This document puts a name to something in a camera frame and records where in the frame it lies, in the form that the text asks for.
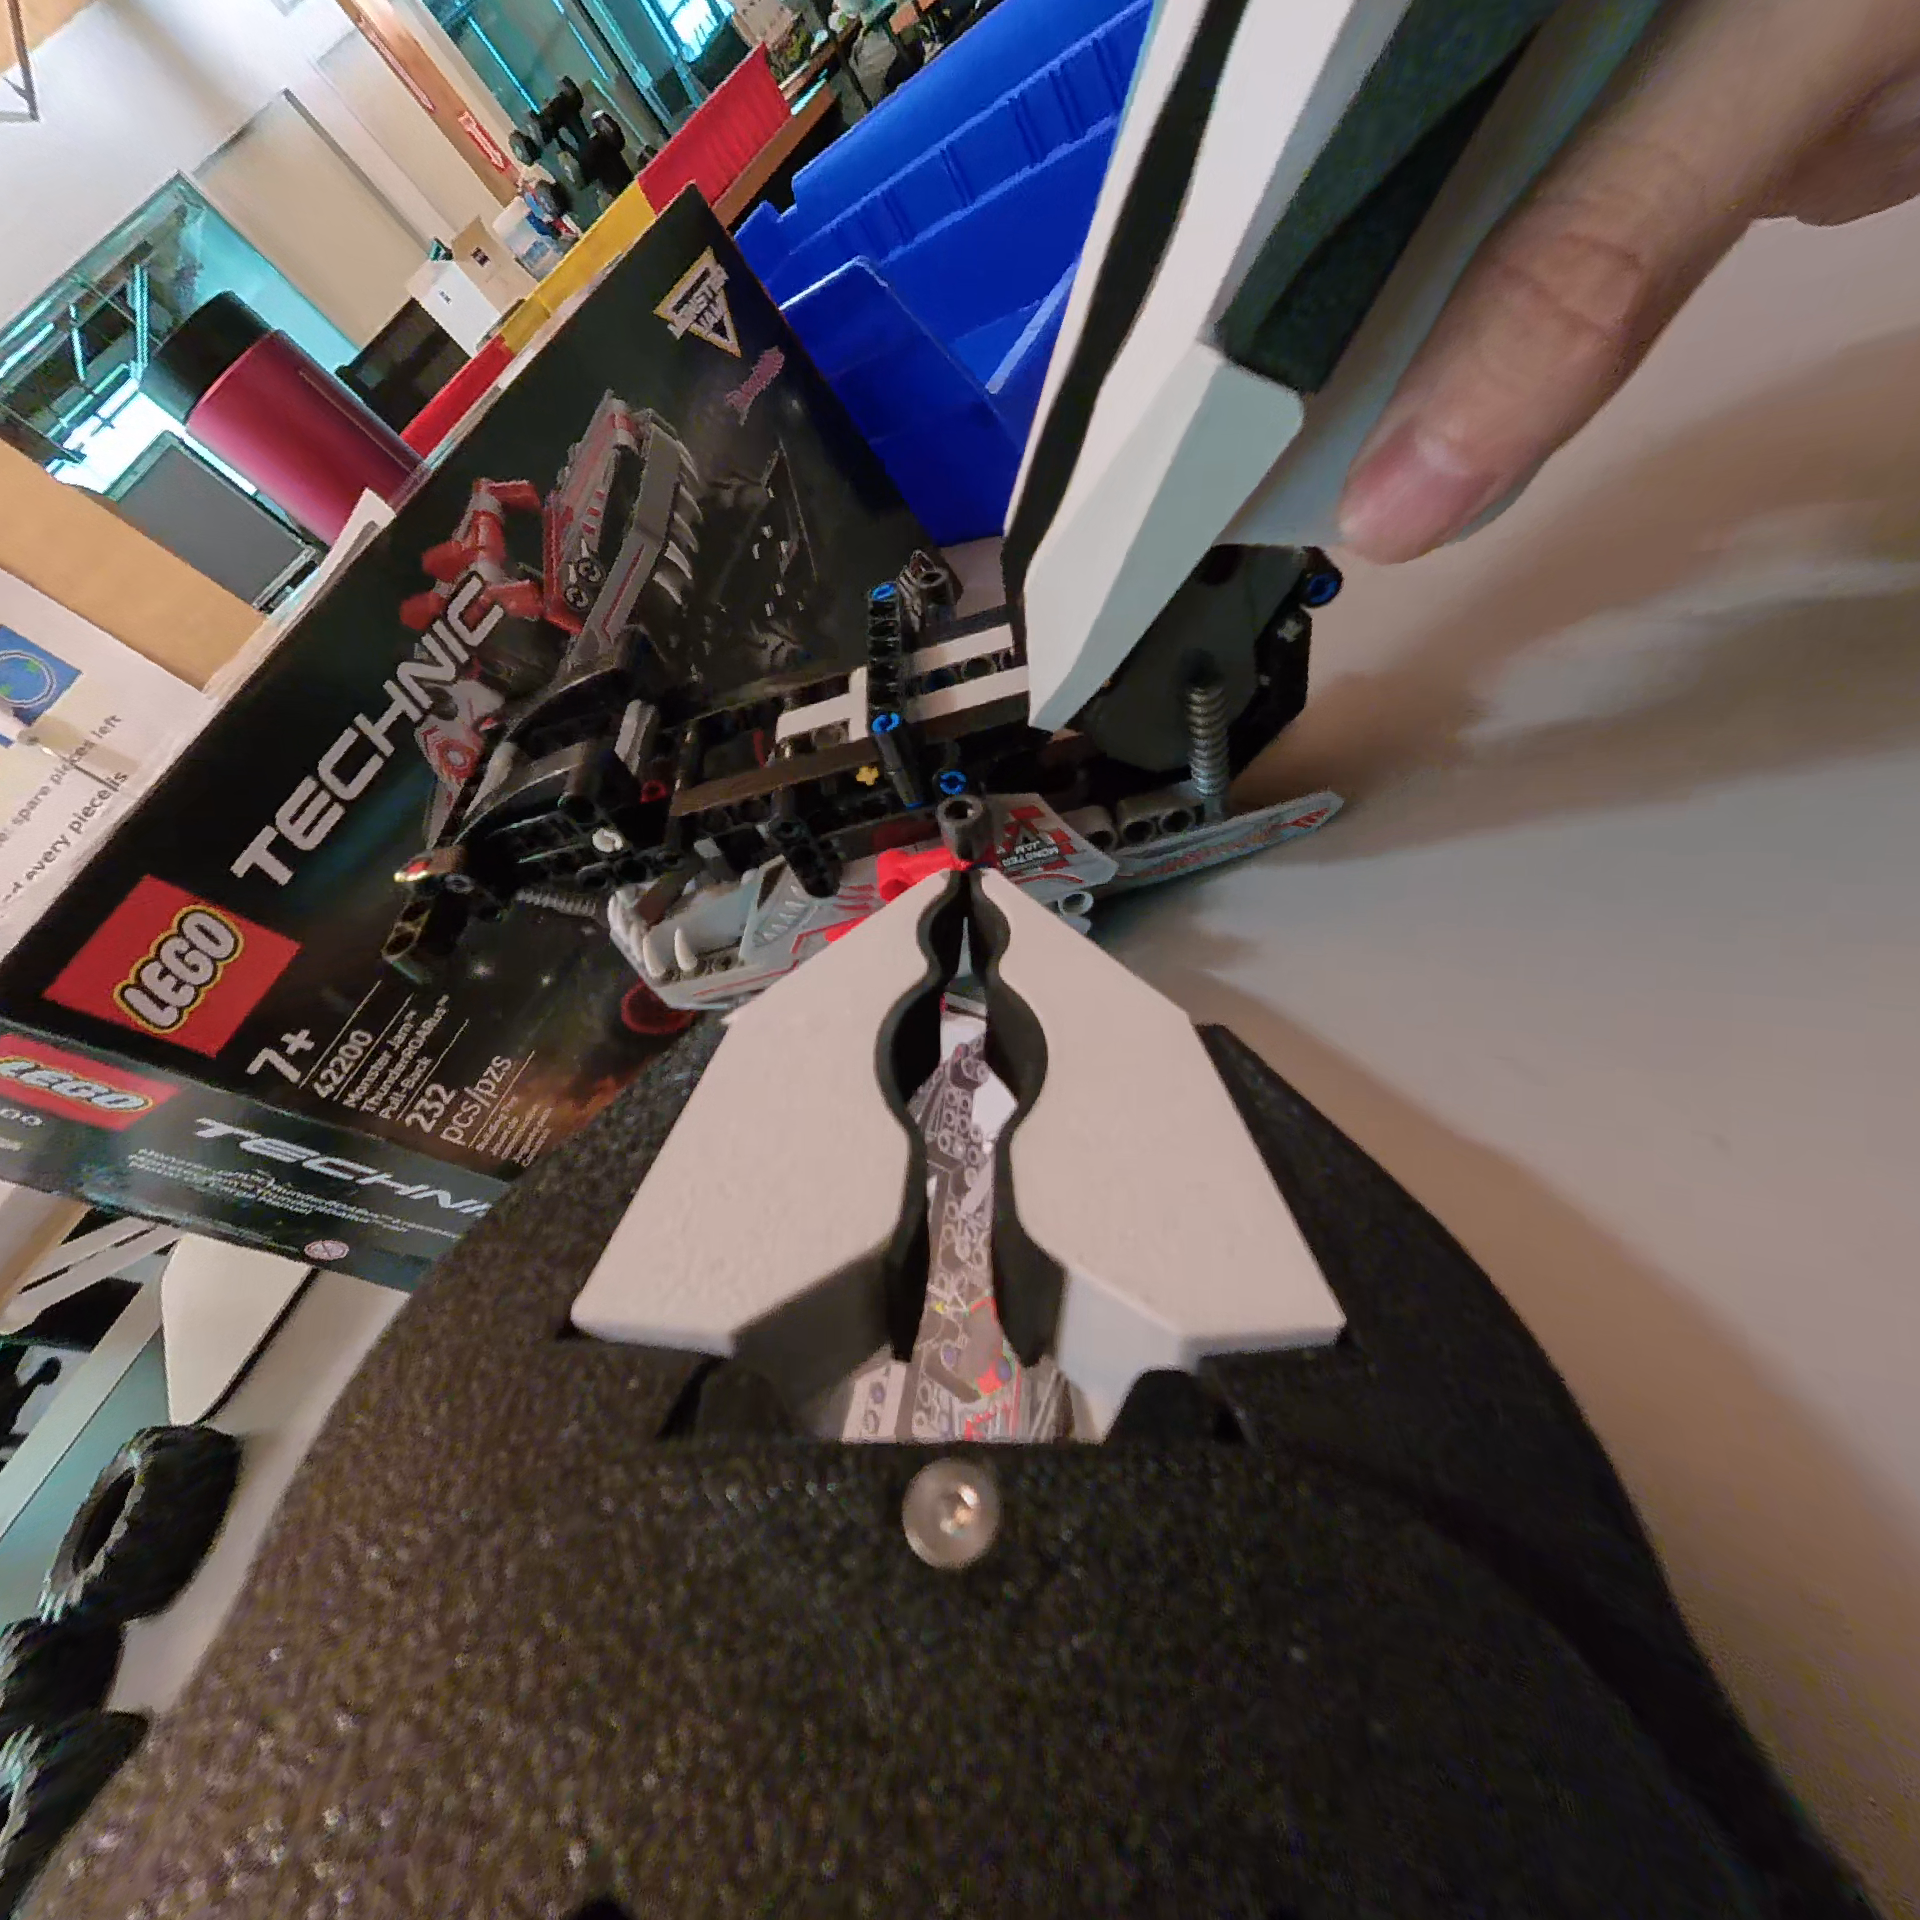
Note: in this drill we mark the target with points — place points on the maroon cylinder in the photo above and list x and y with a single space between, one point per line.
301 434

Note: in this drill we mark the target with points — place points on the instruction poster sheet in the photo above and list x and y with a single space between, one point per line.
90 721

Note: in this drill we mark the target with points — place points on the yellow plastic bin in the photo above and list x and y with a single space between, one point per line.
578 276

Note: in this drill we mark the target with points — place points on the red toy connector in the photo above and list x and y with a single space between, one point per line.
914 867

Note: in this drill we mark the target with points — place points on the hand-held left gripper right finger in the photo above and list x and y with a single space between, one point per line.
1185 1184

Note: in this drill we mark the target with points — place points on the grey desk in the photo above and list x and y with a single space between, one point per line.
1575 901

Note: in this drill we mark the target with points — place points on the toy vehicle model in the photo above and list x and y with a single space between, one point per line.
750 838

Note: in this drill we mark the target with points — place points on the dark toy set box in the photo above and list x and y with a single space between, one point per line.
376 750

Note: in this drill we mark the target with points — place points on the blue plastic bin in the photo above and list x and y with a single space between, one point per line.
901 389
974 89

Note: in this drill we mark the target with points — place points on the instruction booklet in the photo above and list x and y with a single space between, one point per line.
961 1289

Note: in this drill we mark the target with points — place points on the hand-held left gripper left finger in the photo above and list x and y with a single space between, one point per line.
735 1184

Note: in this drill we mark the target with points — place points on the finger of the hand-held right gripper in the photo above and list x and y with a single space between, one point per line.
1132 165
1154 523

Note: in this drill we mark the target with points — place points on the red plastic bin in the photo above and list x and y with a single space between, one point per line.
458 393
735 118

